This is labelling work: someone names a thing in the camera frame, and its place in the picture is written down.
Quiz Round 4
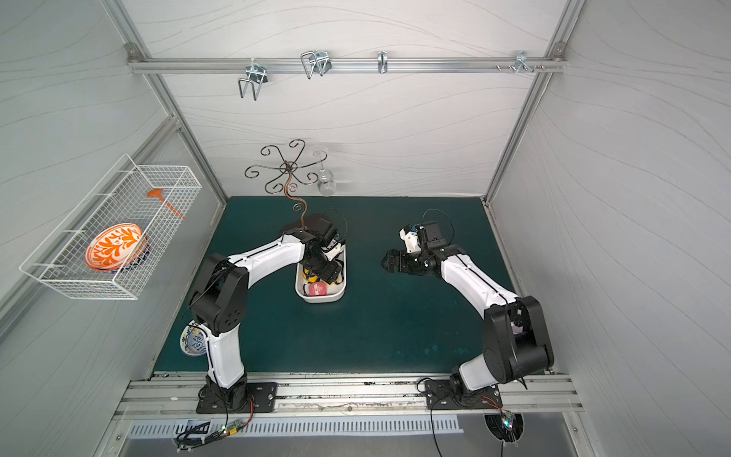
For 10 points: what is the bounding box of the pink tape measure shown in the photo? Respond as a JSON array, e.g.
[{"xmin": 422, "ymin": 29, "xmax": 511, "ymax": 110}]
[{"xmin": 308, "ymin": 282, "xmax": 327, "ymax": 296}]

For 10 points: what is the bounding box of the yellow tape measure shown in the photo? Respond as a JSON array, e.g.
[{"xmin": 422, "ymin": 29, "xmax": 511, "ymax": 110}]
[{"xmin": 303, "ymin": 270, "xmax": 320, "ymax": 284}]

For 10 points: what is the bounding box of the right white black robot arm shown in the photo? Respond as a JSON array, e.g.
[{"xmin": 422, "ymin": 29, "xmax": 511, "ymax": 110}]
[{"xmin": 381, "ymin": 245, "xmax": 555, "ymax": 392}]

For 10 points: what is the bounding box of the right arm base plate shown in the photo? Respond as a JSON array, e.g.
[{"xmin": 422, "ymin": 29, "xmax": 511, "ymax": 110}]
[{"xmin": 417, "ymin": 377, "xmax": 503, "ymax": 411}]

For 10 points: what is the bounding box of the round black floor port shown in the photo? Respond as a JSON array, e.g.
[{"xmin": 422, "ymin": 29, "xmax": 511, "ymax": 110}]
[{"xmin": 485, "ymin": 411, "xmax": 525, "ymax": 444}]

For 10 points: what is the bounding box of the loop metal hook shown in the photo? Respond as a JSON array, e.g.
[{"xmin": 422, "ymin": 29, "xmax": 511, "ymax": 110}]
[{"xmin": 300, "ymin": 51, "xmax": 332, "ymax": 80}]

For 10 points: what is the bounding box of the white storage box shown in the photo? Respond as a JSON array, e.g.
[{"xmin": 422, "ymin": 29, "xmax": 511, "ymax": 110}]
[{"xmin": 294, "ymin": 244, "xmax": 346, "ymax": 304}]

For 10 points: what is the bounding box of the orange white patterned plate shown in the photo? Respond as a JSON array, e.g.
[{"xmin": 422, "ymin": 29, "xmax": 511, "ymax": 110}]
[{"xmin": 85, "ymin": 223, "xmax": 148, "ymax": 272}]

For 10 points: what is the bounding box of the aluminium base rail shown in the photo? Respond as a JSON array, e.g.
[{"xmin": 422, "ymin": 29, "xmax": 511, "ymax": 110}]
[{"xmin": 113, "ymin": 372, "xmax": 584, "ymax": 420}]

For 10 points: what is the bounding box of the wine glass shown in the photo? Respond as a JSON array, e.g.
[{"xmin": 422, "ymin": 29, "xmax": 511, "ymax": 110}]
[{"xmin": 312, "ymin": 149, "xmax": 353, "ymax": 197}]

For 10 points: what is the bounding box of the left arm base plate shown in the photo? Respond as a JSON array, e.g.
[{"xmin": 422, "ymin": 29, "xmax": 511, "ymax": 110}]
[{"xmin": 195, "ymin": 379, "xmax": 279, "ymax": 414}]

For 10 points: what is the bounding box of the white wire basket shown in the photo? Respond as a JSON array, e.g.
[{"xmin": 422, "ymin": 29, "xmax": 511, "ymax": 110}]
[{"xmin": 19, "ymin": 155, "xmax": 202, "ymax": 301}]

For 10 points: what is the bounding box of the copper wire glass stand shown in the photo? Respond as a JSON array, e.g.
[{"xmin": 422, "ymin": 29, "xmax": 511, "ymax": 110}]
[{"xmin": 244, "ymin": 139, "xmax": 329, "ymax": 230}]

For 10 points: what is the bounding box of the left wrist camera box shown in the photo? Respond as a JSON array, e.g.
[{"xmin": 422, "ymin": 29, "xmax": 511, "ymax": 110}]
[{"xmin": 306, "ymin": 214, "xmax": 344, "ymax": 251}]

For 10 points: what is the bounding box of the double prong metal hook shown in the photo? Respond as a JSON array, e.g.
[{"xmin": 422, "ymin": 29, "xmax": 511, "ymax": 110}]
[{"xmin": 238, "ymin": 61, "xmax": 268, "ymax": 101}]

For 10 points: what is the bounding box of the blue patterned plate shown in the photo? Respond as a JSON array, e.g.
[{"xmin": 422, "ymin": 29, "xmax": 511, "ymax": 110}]
[{"xmin": 180, "ymin": 321, "xmax": 207, "ymax": 357}]

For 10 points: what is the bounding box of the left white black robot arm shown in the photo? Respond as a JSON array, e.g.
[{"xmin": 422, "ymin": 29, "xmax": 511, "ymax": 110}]
[{"xmin": 188, "ymin": 223, "xmax": 346, "ymax": 393}]

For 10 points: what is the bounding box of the small metal hook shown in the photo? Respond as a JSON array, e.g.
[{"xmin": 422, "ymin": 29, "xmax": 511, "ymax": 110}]
[{"xmin": 377, "ymin": 51, "xmax": 388, "ymax": 74}]

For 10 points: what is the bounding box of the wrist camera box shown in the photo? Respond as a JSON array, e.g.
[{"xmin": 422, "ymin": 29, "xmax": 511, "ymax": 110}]
[
  {"xmin": 306, "ymin": 214, "xmax": 344, "ymax": 251},
  {"xmin": 399, "ymin": 221, "xmax": 447, "ymax": 254}
]

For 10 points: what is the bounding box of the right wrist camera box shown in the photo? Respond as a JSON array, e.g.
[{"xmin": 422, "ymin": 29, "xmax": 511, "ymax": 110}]
[{"xmin": 399, "ymin": 221, "xmax": 447, "ymax": 254}]

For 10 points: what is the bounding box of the right metal hook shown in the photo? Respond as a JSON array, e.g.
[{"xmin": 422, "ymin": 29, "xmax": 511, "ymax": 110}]
[{"xmin": 494, "ymin": 51, "xmax": 546, "ymax": 74}]

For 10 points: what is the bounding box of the aluminium top rail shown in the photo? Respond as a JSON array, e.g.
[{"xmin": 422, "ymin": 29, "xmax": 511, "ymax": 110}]
[{"xmin": 128, "ymin": 54, "xmax": 568, "ymax": 76}]

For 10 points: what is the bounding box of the orange spatula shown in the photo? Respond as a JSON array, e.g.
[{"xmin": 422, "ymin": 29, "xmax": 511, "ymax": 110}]
[{"xmin": 147, "ymin": 189, "xmax": 185, "ymax": 220}]

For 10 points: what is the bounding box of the white vent strip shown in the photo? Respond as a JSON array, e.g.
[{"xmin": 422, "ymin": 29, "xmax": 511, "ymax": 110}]
[{"xmin": 128, "ymin": 414, "xmax": 464, "ymax": 439}]

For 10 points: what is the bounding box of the left cable bundle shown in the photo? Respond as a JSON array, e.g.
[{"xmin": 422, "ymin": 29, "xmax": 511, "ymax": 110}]
[{"xmin": 172, "ymin": 393, "xmax": 256, "ymax": 451}]

